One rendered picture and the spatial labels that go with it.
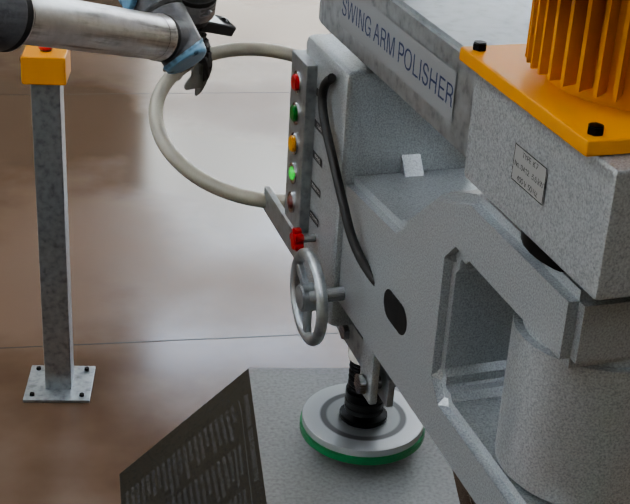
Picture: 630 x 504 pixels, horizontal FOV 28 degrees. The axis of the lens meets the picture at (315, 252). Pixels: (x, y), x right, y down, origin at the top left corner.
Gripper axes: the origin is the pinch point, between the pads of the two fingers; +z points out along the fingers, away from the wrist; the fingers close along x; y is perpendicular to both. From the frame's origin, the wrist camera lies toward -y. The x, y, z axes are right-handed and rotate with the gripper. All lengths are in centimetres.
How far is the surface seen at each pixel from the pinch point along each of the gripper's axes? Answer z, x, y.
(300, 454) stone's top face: 1, 82, 48
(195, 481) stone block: 15, 69, 59
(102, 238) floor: 185, -96, -67
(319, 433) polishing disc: -6, 83, 46
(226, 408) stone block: 14, 62, 44
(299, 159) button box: -46, 59, 37
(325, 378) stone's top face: 9, 71, 27
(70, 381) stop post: 141, -28, 5
